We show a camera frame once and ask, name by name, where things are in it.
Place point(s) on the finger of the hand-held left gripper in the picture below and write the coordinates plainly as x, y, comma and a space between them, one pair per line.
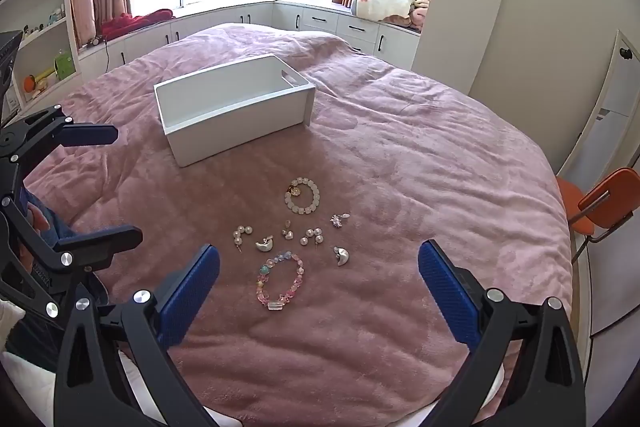
90, 135
100, 243

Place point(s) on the white door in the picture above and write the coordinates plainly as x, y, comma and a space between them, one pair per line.
612, 107

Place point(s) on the pink standing appliance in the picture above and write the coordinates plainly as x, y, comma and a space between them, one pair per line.
83, 2

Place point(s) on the orange toy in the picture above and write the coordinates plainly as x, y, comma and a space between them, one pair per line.
36, 82

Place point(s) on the person's left hand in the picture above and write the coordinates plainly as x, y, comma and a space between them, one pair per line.
38, 216

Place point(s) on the pink plush blanket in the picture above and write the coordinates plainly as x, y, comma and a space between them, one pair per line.
400, 157

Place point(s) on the green toy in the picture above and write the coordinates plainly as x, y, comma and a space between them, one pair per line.
64, 64

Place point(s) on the gold pearl earring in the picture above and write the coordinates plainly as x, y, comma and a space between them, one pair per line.
288, 233

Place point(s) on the white window seat cabinets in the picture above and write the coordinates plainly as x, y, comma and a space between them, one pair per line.
250, 24

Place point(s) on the silver crescent earring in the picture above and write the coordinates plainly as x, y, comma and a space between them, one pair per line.
264, 245
342, 256

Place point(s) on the triple pearl earring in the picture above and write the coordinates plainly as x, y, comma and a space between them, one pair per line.
311, 237
241, 234

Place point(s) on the white bookshelf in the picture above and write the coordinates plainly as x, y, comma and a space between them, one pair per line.
35, 17

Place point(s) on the plush toys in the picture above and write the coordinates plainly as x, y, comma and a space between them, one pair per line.
421, 7

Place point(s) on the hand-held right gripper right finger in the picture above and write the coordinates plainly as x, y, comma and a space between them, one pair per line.
450, 297

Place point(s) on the person's blue clothing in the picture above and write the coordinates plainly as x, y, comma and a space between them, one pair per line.
60, 227

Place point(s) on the silver snowflake earring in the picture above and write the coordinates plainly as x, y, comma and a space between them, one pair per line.
339, 220

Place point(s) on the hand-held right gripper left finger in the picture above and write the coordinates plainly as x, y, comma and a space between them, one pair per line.
190, 297

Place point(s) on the red cloth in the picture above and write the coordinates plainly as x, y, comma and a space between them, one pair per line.
135, 21

